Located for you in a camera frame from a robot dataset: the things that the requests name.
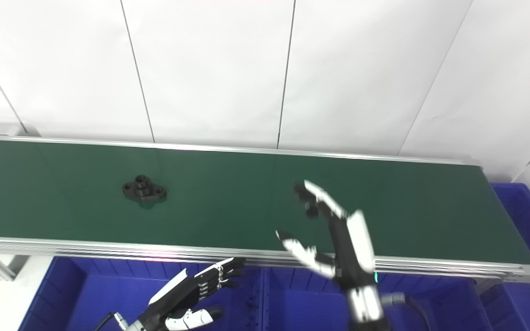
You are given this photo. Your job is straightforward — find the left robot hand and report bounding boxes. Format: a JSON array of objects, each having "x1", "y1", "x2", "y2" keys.
[{"x1": 142, "y1": 257, "x2": 247, "y2": 331}]

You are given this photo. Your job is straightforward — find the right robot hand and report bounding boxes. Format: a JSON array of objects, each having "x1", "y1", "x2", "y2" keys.
[{"x1": 276, "y1": 180, "x2": 378, "y2": 291}]

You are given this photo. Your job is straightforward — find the black flange part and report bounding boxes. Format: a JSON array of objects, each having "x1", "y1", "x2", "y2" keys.
[{"x1": 122, "y1": 174, "x2": 168, "y2": 203}]

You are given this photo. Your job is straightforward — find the green conveyor belt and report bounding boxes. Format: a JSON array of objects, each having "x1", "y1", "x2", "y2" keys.
[
  {"x1": 0, "y1": 133, "x2": 530, "y2": 284},
  {"x1": 0, "y1": 138, "x2": 530, "y2": 267}
]

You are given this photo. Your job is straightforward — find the aluminium conveyor leg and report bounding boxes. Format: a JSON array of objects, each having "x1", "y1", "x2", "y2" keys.
[{"x1": 0, "y1": 251, "x2": 31, "y2": 281}]

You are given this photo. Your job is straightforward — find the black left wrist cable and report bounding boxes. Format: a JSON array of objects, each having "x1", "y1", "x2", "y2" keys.
[{"x1": 92, "y1": 312, "x2": 130, "y2": 331}]

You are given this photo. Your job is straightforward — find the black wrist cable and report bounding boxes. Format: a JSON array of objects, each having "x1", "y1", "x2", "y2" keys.
[
  {"x1": 92, "y1": 312, "x2": 130, "y2": 331},
  {"x1": 381, "y1": 293, "x2": 432, "y2": 331}
]

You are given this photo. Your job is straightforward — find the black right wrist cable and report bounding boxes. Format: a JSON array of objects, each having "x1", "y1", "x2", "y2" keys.
[{"x1": 381, "y1": 293, "x2": 432, "y2": 331}]

